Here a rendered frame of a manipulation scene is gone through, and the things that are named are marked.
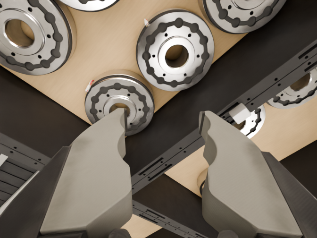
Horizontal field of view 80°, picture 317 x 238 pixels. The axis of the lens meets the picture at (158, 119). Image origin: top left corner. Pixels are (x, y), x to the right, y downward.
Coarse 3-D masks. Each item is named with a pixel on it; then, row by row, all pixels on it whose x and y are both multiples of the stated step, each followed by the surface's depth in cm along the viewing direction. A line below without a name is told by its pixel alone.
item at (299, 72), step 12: (312, 60) 19; (300, 72) 20; (276, 84) 21; (288, 84) 21; (264, 96) 21; (252, 108) 22; (228, 120) 23; (192, 144) 24; (204, 144) 24; (180, 156) 25; (168, 168) 26; (144, 180) 27; (132, 192) 29; (144, 204) 31; (156, 216) 33; (168, 216) 34; (180, 228) 36; (192, 228) 37
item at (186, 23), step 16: (160, 16) 22; (176, 16) 22; (192, 16) 22; (144, 32) 23; (160, 32) 23; (176, 32) 23; (192, 32) 24; (208, 32) 23; (144, 48) 24; (208, 48) 24; (144, 64) 25; (208, 64) 26; (160, 80) 27; (176, 80) 26; (192, 80) 27
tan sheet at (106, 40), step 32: (128, 0) 23; (160, 0) 24; (192, 0) 24; (32, 32) 24; (96, 32) 25; (128, 32) 25; (224, 32) 27; (0, 64) 26; (64, 64) 27; (96, 64) 27; (128, 64) 28; (64, 96) 30; (160, 96) 31
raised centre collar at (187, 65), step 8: (168, 40) 23; (176, 40) 23; (184, 40) 23; (160, 48) 23; (168, 48) 24; (192, 48) 24; (160, 56) 24; (192, 56) 24; (160, 64) 25; (168, 64) 25; (184, 64) 25; (192, 64) 25; (168, 72) 25; (176, 72) 25; (184, 72) 26
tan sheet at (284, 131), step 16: (272, 112) 35; (288, 112) 36; (304, 112) 36; (272, 128) 38; (288, 128) 38; (304, 128) 38; (256, 144) 40; (272, 144) 40; (288, 144) 41; (304, 144) 41; (192, 160) 40; (176, 176) 43; (192, 176) 43
